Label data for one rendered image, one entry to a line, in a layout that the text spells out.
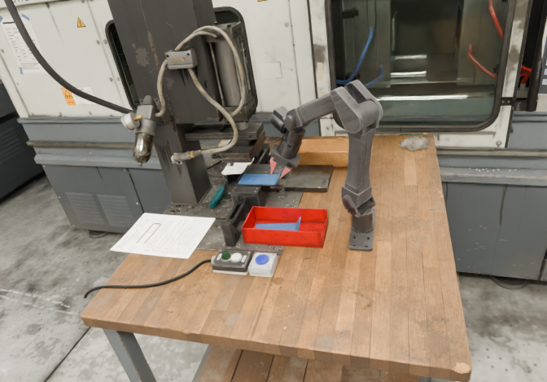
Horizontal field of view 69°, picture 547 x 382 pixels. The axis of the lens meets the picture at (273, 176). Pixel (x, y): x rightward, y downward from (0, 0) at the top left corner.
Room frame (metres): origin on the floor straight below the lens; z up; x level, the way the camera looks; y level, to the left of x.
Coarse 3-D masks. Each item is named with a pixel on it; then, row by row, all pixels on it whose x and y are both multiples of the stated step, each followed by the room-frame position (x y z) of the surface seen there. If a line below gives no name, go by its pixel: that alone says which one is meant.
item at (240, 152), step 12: (192, 132) 1.32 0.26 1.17; (204, 132) 1.30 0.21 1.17; (216, 132) 1.25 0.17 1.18; (228, 132) 1.24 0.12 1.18; (240, 132) 1.22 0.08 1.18; (252, 132) 1.20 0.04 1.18; (264, 132) 1.30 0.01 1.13; (228, 144) 1.23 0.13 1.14; (240, 144) 1.21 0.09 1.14; (252, 144) 1.20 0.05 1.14; (228, 156) 1.17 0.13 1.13; (240, 156) 1.15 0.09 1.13; (252, 156) 1.16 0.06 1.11
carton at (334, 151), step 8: (304, 144) 1.54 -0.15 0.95; (312, 144) 1.53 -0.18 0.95; (320, 144) 1.51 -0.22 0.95; (328, 144) 1.50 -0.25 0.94; (336, 144) 1.49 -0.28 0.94; (344, 144) 1.48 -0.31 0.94; (304, 152) 1.42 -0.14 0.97; (312, 152) 1.41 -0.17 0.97; (320, 152) 1.40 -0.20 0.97; (328, 152) 1.39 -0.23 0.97; (336, 152) 1.38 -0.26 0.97; (344, 152) 1.37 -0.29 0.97; (304, 160) 1.42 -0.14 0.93; (312, 160) 1.41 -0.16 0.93; (320, 160) 1.40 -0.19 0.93; (328, 160) 1.39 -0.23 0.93; (336, 160) 1.38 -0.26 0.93; (344, 160) 1.37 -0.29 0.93
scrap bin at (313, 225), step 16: (256, 208) 1.10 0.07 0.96; (272, 208) 1.08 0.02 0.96; (288, 208) 1.07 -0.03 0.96; (304, 208) 1.05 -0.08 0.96; (304, 224) 1.04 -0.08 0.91; (320, 224) 1.03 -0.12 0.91; (256, 240) 0.98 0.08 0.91; (272, 240) 0.97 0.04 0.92; (288, 240) 0.95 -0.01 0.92; (304, 240) 0.93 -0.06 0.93; (320, 240) 0.92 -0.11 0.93
